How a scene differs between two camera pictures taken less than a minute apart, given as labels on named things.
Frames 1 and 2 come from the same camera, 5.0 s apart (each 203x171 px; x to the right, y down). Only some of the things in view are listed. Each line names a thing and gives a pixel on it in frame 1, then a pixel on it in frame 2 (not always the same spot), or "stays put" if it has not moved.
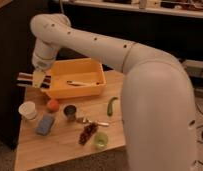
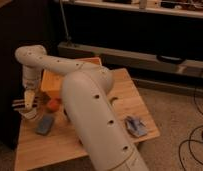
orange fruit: (53, 106) stays put
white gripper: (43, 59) to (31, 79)
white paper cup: (28, 109) stays put
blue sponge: (44, 124) stays put
